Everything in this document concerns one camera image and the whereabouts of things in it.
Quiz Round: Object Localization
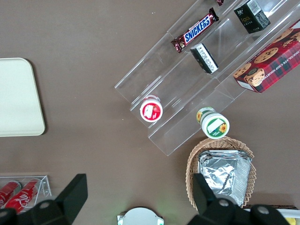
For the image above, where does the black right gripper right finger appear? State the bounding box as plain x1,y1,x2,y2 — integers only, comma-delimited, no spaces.
188,173,292,225

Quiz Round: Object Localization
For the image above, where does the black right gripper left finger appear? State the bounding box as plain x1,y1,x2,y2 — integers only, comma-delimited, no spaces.
0,173,89,225

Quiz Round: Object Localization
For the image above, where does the woven wicker basket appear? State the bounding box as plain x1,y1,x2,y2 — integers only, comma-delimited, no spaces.
186,137,257,210

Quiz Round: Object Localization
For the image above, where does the cream plastic tray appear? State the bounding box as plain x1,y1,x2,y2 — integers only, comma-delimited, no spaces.
0,58,45,137

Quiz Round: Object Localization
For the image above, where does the clear acrylic can holder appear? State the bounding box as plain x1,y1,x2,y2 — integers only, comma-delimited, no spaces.
0,175,52,209

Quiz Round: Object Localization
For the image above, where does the red cola can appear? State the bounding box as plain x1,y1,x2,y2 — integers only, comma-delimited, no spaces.
4,179,41,213
0,180,23,209

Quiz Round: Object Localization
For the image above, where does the dark brown board edge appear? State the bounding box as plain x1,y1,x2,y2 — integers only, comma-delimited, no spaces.
241,204,296,211

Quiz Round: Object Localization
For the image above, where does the white round device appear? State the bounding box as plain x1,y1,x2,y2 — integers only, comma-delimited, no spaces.
116,206,165,225

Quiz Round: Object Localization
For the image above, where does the white and yellow object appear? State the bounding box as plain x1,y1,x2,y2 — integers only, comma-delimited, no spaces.
280,209,300,225

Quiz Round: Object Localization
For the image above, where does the green lid sunflower cup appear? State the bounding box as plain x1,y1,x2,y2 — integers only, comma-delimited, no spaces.
196,106,230,139

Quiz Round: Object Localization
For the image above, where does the red lid yogurt cup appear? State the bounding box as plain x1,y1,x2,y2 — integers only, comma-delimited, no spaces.
140,94,164,123

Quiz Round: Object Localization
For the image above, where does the clear acrylic tiered shelf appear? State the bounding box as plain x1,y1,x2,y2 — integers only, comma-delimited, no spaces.
114,0,300,157

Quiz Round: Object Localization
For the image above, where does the small black box white label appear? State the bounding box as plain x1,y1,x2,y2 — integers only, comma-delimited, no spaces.
190,43,220,75

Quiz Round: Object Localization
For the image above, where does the red tartan cookie box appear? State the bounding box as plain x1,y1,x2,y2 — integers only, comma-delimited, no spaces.
232,20,300,94

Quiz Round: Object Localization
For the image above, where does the Snickers chocolate bar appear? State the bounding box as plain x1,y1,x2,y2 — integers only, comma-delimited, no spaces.
171,7,220,54

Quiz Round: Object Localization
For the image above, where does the large black carton box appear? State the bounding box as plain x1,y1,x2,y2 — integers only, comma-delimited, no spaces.
233,0,271,35

